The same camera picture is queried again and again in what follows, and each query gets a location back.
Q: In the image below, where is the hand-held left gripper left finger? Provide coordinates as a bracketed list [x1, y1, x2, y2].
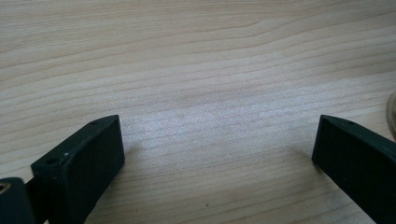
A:
[31, 114, 126, 224]

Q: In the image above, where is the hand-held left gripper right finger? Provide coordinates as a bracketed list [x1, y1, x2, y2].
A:
[312, 114, 396, 224]

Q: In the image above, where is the glass jar with pale nuts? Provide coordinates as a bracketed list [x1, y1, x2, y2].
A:
[387, 91, 396, 141]

